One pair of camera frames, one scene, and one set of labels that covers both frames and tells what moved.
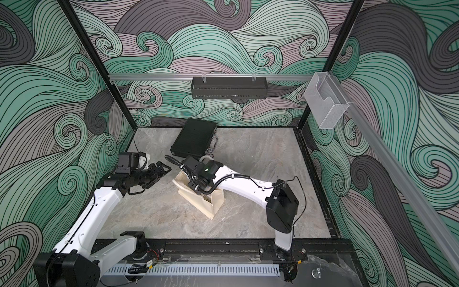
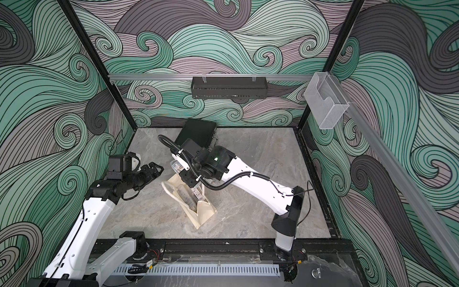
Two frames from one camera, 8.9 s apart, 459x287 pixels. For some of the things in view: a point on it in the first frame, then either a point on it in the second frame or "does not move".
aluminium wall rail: (149, 76) does not move
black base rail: (244, 250) does not move
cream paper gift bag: (207, 205) to (205, 210)
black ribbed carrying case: (193, 139) does not move
